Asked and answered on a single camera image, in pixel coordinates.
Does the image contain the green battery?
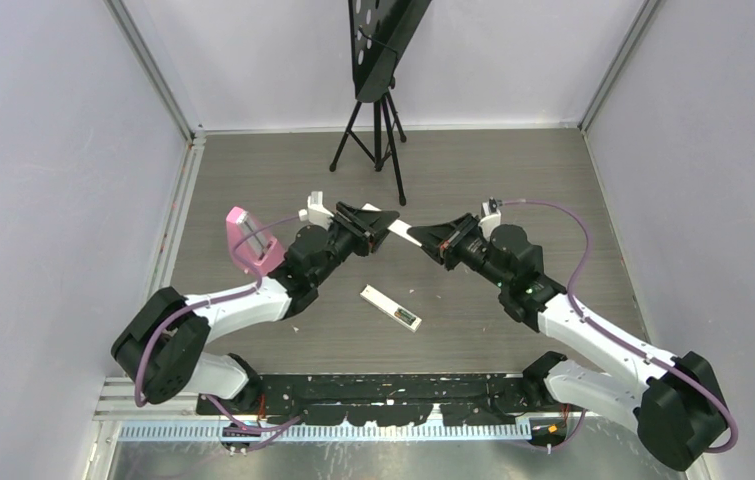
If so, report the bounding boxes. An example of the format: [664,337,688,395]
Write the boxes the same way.
[394,308,418,327]

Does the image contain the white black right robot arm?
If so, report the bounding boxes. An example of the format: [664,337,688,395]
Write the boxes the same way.
[406,214,738,471]

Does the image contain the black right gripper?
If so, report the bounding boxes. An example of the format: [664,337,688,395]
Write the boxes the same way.
[407,213,510,290]

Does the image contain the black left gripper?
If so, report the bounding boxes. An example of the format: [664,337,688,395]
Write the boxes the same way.
[310,203,397,286]

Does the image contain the white remote battery cover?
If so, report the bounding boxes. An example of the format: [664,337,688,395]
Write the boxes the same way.
[362,203,422,249]

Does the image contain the pink metronome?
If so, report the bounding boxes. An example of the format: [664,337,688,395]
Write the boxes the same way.
[225,207,285,276]

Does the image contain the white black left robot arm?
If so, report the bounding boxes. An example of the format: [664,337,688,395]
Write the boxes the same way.
[111,197,400,414]

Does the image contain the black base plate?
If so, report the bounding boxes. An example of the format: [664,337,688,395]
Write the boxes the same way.
[194,372,584,429]

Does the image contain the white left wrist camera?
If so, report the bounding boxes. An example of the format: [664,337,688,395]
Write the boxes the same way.
[298,191,334,230]

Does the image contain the black music stand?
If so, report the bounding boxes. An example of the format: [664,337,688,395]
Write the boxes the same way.
[329,0,431,206]

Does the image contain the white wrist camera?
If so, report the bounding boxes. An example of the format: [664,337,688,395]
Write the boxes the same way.
[479,197,503,240]
[298,191,334,230]

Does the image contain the white remote control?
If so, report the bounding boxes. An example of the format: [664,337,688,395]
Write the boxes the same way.
[360,285,422,332]

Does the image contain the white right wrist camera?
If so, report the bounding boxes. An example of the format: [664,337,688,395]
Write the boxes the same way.
[479,197,503,240]

